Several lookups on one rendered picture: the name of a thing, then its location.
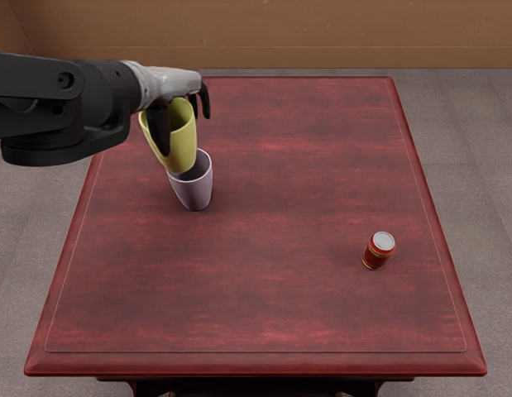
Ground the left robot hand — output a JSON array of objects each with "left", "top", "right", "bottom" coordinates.
[{"left": 122, "top": 60, "right": 212, "bottom": 157}]

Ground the yellow-green cup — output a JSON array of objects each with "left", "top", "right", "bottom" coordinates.
[{"left": 137, "top": 97, "right": 199, "bottom": 175}]

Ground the pale lilac cup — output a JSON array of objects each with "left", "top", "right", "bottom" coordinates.
[{"left": 165, "top": 148, "right": 213, "bottom": 212}]

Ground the red can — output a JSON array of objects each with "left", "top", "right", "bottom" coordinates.
[{"left": 361, "top": 231, "right": 397, "bottom": 271}]

